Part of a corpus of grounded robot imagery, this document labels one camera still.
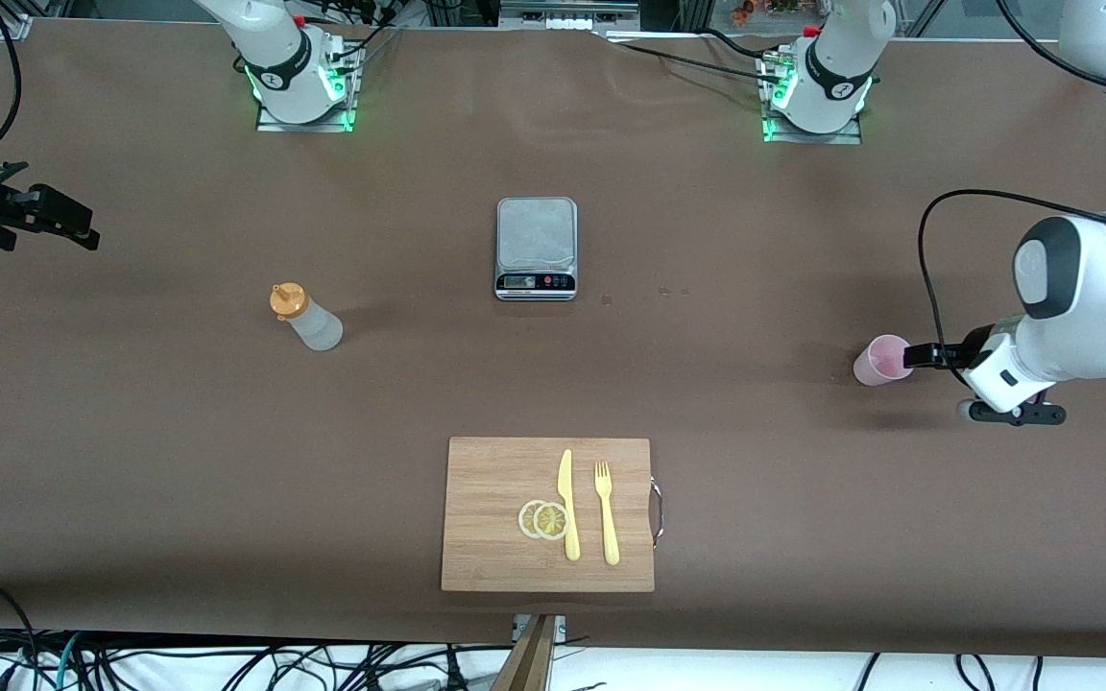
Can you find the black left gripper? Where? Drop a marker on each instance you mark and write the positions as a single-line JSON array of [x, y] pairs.
[[967, 350]]

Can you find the pink plastic cup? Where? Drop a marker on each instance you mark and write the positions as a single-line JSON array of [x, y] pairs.
[[879, 363]]

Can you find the translucent squeeze bottle orange cap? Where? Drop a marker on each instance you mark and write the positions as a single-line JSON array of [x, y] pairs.
[[313, 326]]

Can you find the aluminium corner extrusion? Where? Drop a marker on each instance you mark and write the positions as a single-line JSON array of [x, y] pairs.
[[13, 27]]

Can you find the yellow plastic fork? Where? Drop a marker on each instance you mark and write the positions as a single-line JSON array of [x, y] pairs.
[[608, 518]]

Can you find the colourful toy food pile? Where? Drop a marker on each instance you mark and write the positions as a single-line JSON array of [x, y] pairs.
[[774, 10]]

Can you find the yellow plastic knife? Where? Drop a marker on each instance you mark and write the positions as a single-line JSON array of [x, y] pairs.
[[567, 509]]

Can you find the silver digital kitchen scale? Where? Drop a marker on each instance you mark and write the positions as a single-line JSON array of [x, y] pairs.
[[536, 240]]

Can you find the lemon slice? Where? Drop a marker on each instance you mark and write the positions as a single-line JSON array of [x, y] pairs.
[[524, 518], [551, 521]]

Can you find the wooden cutting board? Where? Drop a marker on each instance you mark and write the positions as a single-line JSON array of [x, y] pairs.
[[495, 518]]

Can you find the white power strip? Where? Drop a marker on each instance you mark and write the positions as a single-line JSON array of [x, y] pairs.
[[563, 23]]

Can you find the wooden beam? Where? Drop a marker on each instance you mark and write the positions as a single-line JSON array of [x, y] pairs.
[[526, 662]]

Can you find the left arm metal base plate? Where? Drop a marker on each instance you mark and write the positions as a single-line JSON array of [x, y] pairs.
[[812, 137]]

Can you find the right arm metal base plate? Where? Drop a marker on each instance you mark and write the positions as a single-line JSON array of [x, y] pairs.
[[303, 127]]

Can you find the metal table bracket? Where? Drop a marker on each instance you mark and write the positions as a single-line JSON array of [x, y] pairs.
[[561, 627]]

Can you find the aluminium frame rail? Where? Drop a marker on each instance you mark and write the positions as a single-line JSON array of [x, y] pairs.
[[563, 8]]

